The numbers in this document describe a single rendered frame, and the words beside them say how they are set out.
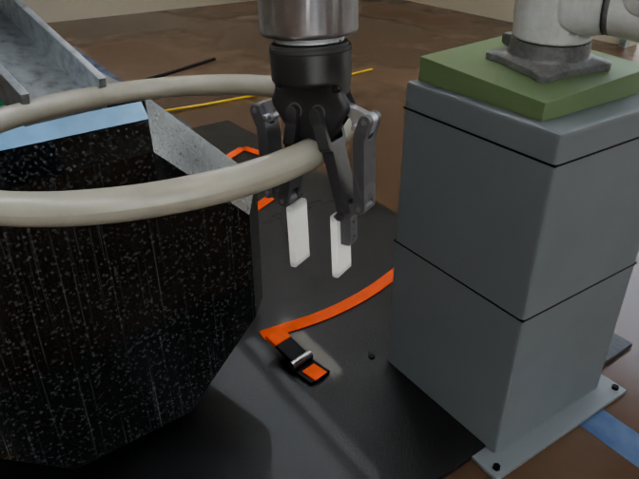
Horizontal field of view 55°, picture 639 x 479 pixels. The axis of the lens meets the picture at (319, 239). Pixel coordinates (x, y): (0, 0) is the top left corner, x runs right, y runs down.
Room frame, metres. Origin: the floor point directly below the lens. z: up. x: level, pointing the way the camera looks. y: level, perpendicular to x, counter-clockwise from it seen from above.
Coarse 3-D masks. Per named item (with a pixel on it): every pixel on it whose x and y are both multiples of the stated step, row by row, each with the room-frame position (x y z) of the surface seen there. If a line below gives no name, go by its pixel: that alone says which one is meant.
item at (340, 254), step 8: (336, 224) 0.54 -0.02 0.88; (336, 232) 0.54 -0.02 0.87; (336, 240) 0.54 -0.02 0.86; (336, 248) 0.53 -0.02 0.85; (344, 248) 0.55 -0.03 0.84; (336, 256) 0.53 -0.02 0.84; (344, 256) 0.55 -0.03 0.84; (336, 264) 0.53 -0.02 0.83; (344, 264) 0.54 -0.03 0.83; (336, 272) 0.53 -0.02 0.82
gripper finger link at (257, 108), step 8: (256, 104) 0.59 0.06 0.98; (256, 112) 0.59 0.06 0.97; (264, 112) 0.59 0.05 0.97; (256, 120) 0.59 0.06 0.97; (264, 128) 0.59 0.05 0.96; (272, 128) 0.59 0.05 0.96; (280, 128) 0.60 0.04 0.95; (264, 136) 0.58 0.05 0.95; (272, 136) 0.59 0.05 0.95; (280, 136) 0.60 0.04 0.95; (264, 144) 0.58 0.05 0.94; (272, 144) 0.59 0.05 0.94; (280, 144) 0.60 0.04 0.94; (264, 152) 0.58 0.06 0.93; (272, 152) 0.59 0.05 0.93; (264, 192) 0.58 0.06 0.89; (272, 192) 0.58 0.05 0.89
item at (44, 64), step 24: (0, 0) 1.11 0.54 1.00; (0, 24) 1.07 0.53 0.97; (24, 24) 1.05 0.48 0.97; (0, 48) 0.99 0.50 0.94; (24, 48) 1.00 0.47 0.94; (48, 48) 0.99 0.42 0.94; (72, 48) 0.94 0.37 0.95; (0, 72) 0.84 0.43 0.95; (24, 72) 0.93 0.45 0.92; (48, 72) 0.94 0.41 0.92; (72, 72) 0.93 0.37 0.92; (96, 72) 0.89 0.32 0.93; (0, 96) 0.86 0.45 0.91; (24, 96) 0.80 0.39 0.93; (48, 120) 0.83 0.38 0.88
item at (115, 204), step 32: (64, 96) 0.84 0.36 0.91; (96, 96) 0.87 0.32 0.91; (128, 96) 0.89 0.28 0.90; (160, 96) 0.90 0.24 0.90; (0, 128) 0.75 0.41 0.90; (256, 160) 0.51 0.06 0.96; (288, 160) 0.52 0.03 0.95; (320, 160) 0.55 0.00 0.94; (0, 192) 0.46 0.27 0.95; (32, 192) 0.46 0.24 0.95; (64, 192) 0.46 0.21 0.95; (96, 192) 0.45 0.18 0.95; (128, 192) 0.45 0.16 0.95; (160, 192) 0.46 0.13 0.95; (192, 192) 0.46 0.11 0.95; (224, 192) 0.47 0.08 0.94; (256, 192) 0.50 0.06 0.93; (0, 224) 0.45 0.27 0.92; (32, 224) 0.45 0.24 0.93; (64, 224) 0.44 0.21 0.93; (96, 224) 0.45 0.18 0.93
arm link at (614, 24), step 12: (612, 0) 1.13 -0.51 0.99; (624, 0) 1.11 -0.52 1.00; (636, 0) 1.09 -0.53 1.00; (612, 12) 1.13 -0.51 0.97; (624, 12) 1.12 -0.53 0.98; (636, 12) 1.10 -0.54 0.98; (612, 24) 1.14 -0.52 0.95; (624, 24) 1.12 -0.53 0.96; (636, 24) 1.11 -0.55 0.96; (612, 36) 1.17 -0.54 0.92; (624, 36) 1.14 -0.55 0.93; (636, 36) 1.12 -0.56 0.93
